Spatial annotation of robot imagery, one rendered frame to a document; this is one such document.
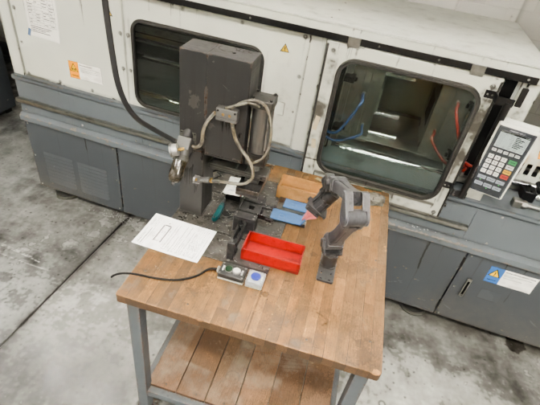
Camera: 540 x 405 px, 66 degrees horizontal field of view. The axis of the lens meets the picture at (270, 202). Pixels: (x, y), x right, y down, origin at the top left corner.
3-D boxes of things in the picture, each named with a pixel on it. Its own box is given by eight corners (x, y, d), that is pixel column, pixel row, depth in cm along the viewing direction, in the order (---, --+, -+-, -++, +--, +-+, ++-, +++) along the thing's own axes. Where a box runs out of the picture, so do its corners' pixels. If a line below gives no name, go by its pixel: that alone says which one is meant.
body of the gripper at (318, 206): (307, 198, 181) (318, 188, 177) (324, 212, 183) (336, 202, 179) (304, 206, 176) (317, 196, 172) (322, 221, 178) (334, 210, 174)
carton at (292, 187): (323, 210, 208) (326, 198, 204) (275, 198, 211) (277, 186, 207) (326, 196, 218) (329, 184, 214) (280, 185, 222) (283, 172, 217)
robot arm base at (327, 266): (319, 266, 164) (337, 271, 164) (326, 235, 180) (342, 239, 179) (315, 280, 169) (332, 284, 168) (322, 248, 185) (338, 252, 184)
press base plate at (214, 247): (266, 279, 170) (267, 273, 168) (153, 247, 176) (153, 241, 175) (297, 192, 221) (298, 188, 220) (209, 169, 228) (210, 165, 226)
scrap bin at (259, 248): (297, 275, 170) (300, 264, 166) (239, 259, 173) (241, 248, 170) (303, 255, 180) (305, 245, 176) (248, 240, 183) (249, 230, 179)
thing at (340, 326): (325, 479, 193) (382, 375, 139) (131, 412, 205) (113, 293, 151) (349, 299, 281) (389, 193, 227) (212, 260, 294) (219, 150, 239)
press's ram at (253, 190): (259, 206, 175) (267, 144, 157) (201, 190, 178) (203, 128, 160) (269, 183, 189) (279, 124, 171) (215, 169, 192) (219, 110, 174)
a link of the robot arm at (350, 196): (325, 173, 170) (349, 195, 141) (345, 174, 171) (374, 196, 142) (321, 202, 173) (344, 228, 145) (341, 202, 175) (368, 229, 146)
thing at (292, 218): (303, 227, 182) (304, 221, 180) (269, 217, 183) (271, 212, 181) (305, 217, 187) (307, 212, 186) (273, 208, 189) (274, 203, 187)
